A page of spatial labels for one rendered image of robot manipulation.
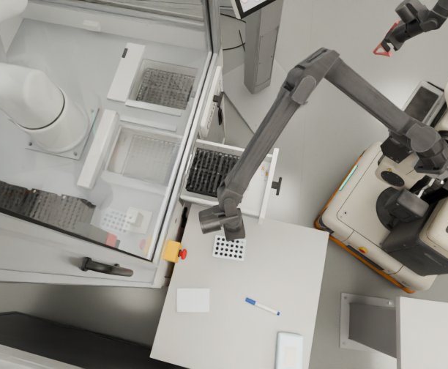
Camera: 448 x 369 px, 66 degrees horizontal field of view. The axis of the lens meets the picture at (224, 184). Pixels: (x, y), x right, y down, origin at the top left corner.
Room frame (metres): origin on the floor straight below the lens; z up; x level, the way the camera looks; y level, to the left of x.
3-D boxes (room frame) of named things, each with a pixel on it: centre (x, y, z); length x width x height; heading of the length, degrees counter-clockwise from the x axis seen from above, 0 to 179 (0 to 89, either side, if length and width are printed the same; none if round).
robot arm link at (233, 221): (0.21, -0.01, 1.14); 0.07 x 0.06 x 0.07; 97
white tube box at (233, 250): (0.16, 0.01, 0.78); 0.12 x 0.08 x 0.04; 74
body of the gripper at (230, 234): (0.21, -0.01, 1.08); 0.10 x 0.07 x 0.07; 3
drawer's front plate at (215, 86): (0.78, 0.01, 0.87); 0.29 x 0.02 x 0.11; 160
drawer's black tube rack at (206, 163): (0.44, 0.02, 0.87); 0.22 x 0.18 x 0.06; 70
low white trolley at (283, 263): (-0.01, -0.02, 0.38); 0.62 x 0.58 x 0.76; 160
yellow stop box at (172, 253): (0.16, 0.22, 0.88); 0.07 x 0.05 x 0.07; 160
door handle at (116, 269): (0.07, 0.25, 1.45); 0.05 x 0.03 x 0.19; 70
